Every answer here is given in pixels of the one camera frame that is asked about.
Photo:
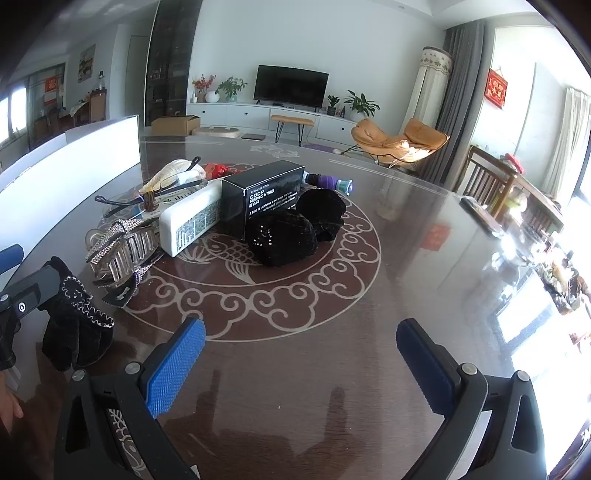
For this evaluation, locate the black remote control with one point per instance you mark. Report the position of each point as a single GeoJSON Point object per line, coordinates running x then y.
{"type": "Point", "coordinates": [480, 216]}

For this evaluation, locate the clear rhinestone hair claw clip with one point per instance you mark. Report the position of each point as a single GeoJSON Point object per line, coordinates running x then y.
{"type": "Point", "coordinates": [124, 251]}

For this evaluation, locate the black printed carton box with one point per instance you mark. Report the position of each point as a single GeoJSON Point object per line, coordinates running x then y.
{"type": "Point", "coordinates": [263, 194]}

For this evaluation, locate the red wall hanging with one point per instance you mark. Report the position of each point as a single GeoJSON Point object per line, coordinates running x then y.
{"type": "Point", "coordinates": [496, 87]}

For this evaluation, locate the dark wooden chair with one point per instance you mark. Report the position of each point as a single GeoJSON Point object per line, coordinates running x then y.
{"type": "Point", "coordinates": [482, 177]}

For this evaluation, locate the red flowers in vase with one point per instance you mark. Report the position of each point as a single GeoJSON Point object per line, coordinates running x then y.
{"type": "Point", "coordinates": [203, 85]}

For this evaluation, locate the white curtain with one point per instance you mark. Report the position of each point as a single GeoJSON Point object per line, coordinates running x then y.
{"type": "Point", "coordinates": [570, 138]}

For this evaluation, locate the red window poster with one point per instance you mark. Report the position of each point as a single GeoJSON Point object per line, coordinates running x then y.
{"type": "Point", "coordinates": [51, 90]}

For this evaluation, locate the white television cabinet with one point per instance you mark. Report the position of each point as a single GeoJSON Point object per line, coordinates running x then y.
{"type": "Point", "coordinates": [249, 117]}

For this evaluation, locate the purple floor mat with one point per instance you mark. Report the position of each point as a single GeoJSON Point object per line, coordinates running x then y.
{"type": "Point", "coordinates": [321, 147]}

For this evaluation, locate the black velvet scrunchie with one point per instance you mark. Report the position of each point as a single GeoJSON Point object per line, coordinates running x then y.
{"type": "Point", "coordinates": [325, 210]}

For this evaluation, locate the clear glass jar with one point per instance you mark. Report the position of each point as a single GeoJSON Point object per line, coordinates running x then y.
{"type": "Point", "coordinates": [521, 254]}

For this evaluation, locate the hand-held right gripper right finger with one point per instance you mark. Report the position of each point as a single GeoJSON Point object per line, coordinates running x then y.
{"type": "Point", "coordinates": [425, 364]}

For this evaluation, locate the framed wall picture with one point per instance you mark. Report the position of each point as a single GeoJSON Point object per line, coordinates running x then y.
{"type": "Point", "coordinates": [86, 63]}

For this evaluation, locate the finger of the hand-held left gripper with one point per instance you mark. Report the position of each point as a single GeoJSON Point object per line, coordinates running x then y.
{"type": "Point", "coordinates": [27, 293]}
{"type": "Point", "coordinates": [11, 258]}

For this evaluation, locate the large leafy potted plant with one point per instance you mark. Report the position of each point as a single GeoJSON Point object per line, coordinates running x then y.
{"type": "Point", "coordinates": [362, 104]}

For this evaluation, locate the white rectangular box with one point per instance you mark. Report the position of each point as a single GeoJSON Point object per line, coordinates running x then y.
{"type": "Point", "coordinates": [189, 221]}

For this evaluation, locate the cardboard box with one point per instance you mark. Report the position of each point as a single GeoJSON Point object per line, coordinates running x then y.
{"type": "Point", "coordinates": [175, 125]}

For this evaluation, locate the white round vase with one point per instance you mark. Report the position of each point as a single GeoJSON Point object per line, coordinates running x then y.
{"type": "Point", "coordinates": [212, 97]}

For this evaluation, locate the black velvet rhinestone-trimmed hair bow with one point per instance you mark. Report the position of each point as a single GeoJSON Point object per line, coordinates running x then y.
{"type": "Point", "coordinates": [69, 332]}

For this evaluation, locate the grey curtain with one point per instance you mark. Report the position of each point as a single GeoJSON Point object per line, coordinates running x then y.
{"type": "Point", "coordinates": [457, 101]}

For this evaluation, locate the black flat-screen television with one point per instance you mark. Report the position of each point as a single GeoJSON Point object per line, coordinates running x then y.
{"type": "Point", "coordinates": [291, 85]}

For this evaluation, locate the brown patterned glass desktop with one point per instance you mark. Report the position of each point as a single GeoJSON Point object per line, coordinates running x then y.
{"type": "Point", "coordinates": [286, 369]}

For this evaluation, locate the beige mesh pouch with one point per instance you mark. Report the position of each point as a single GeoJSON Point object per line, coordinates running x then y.
{"type": "Point", "coordinates": [173, 170]}

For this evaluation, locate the dark display cabinet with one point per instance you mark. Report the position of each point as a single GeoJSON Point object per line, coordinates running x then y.
{"type": "Point", "coordinates": [173, 60]}

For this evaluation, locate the wooden bench with metal legs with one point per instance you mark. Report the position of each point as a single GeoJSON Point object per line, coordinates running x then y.
{"type": "Point", "coordinates": [292, 120]}

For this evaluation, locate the black sequinned velvet hair bow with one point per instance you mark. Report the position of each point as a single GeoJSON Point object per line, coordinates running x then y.
{"type": "Point", "coordinates": [281, 240]}

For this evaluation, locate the green potted plant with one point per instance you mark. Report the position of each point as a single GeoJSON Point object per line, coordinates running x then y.
{"type": "Point", "coordinates": [232, 87]}

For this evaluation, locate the small potted plant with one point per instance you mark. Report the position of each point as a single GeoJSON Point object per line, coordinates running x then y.
{"type": "Point", "coordinates": [332, 104]}

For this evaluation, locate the round beige floor cushion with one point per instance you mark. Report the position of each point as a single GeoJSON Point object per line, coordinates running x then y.
{"type": "Point", "coordinates": [216, 131]}

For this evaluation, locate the red-lidded jar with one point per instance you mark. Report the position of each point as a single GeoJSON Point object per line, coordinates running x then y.
{"type": "Point", "coordinates": [515, 164]}

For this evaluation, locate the orange lounge chair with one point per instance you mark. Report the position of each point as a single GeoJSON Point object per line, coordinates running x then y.
{"type": "Point", "coordinates": [383, 138]}

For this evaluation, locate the person's left hand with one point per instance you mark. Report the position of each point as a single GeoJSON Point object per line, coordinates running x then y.
{"type": "Point", "coordinates": [10, 407]}

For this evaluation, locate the brown wooden cabinet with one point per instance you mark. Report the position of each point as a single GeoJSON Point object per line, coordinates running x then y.
{"type": "Point", "coordinates": [98, 106]}

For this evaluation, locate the cloth-covered standing air conditioner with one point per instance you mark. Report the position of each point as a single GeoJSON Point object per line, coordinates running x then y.
{"type": "Point", "coordinates": [431, 78]}

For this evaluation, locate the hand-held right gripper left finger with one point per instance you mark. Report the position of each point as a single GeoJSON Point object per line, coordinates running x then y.
{"type": "Point", "coordinates": [175, 364]}

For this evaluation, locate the white panel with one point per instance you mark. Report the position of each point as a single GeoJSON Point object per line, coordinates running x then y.
{"type": "Point", "coordinates": [69, 170]}

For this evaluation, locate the small red object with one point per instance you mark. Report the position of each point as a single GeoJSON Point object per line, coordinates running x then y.
{"type": "Point", "coordinates": [217, 170]}

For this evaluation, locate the small brown hair comb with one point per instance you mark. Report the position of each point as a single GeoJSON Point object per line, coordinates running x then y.
{"type": "Point", "coordinates": [148, 201]}

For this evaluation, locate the thin black hair clip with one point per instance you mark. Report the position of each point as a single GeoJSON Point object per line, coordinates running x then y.
{"type": "Point", "coordinates": [152, 191]}

